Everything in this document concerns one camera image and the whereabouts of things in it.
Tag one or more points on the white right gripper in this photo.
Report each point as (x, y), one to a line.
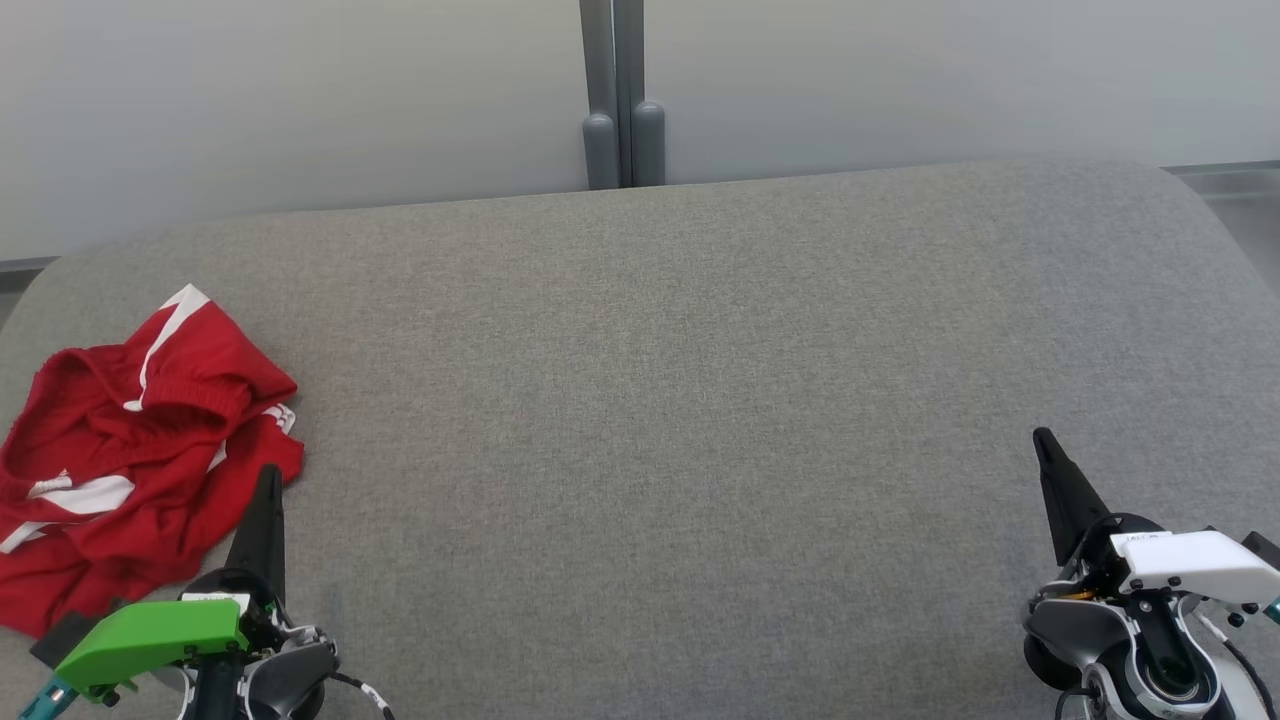
(1190, 565)

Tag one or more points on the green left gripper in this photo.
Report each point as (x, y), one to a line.
(150, 635)

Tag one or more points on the red shirt white sleeves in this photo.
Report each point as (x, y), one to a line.
(120, 565)

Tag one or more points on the red shorts white stripe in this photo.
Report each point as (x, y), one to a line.
(200, 360)

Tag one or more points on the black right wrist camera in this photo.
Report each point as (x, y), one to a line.
(1262, 550)

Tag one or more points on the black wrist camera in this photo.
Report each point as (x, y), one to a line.
(1262, 550)
(65, 635)

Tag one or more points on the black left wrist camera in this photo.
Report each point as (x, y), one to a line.
(65, 635)

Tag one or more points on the grey metal frame post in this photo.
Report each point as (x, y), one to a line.
(600, 60)

